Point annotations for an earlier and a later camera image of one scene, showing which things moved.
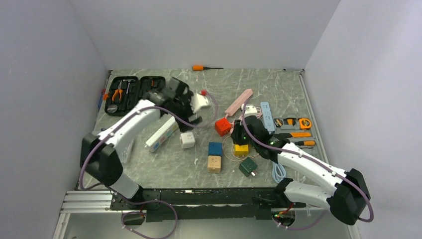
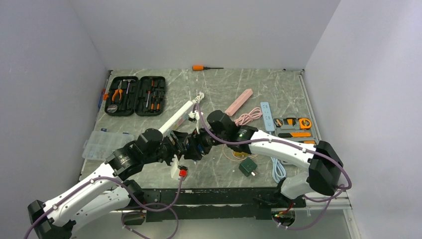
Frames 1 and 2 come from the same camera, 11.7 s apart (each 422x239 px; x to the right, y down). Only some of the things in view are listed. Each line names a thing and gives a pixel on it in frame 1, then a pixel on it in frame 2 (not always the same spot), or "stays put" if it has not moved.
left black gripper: [186, 98] → [177, 147]
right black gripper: [235, 134] → [196, 142]
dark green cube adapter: [248, 167] stays put
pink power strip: [238, 103] stays put
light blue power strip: [266, 111] stays put
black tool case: [124, 93] stays put
